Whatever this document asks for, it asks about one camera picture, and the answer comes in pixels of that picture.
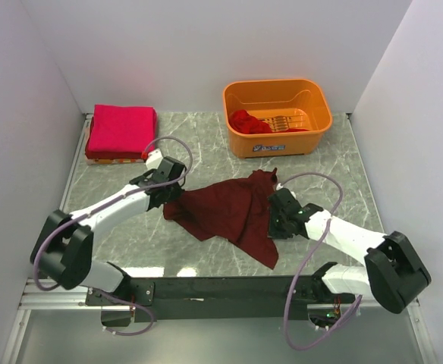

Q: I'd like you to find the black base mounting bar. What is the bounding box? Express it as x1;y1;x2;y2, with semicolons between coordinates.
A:
86;275;355;328

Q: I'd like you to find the aluminium frame rail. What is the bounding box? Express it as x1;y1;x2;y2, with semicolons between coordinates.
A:
1;114;143;363

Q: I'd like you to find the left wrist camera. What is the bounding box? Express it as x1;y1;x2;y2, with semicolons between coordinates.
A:
142;149;163;170

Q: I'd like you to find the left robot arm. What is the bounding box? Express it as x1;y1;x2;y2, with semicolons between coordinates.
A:
30;157;191;305

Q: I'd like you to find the dark maroon t-shirt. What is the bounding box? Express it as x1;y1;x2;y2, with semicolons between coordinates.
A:
163;168;278;269

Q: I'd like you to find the orange plastic basket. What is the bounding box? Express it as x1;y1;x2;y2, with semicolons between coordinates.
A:
223;79;332;158

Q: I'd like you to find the folded pink t-shirt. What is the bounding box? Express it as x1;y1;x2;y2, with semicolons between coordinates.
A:
85;104;157;159

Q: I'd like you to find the red t-shirt in basket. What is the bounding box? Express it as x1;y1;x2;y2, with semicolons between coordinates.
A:
228;110;308;134

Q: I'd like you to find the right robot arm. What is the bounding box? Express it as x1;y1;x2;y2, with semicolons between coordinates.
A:
269;188;432;314

